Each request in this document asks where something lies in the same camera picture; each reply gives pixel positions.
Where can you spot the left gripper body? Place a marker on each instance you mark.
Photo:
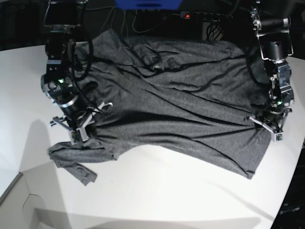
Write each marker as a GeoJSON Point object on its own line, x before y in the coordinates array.
{"type": "Point", "coordinates": [271, 119]}

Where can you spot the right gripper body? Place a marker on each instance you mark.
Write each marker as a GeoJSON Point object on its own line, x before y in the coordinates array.
{"type": "Point", "coordinates": [76, 119]}

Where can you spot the grey t-shirt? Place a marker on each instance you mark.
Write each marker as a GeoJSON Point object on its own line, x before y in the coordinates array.
{"type": "Point", "coordinates": [192, 97]}

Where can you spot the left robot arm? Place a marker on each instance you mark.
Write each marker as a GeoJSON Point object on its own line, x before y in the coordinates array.
{"type": "Point", "coordinates": [272, 31]}

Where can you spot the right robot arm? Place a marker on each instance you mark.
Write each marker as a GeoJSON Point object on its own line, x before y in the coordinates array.
{"type": "Point", "coordinates": [64, 71]}

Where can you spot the blue box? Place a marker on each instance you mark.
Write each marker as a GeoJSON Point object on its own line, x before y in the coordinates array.
{"type": "Point", "coordinates": [148, 4]}

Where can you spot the black power strip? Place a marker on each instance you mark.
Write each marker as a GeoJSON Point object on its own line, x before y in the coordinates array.
{"type": "Point", "coordinates": [203, 16]}

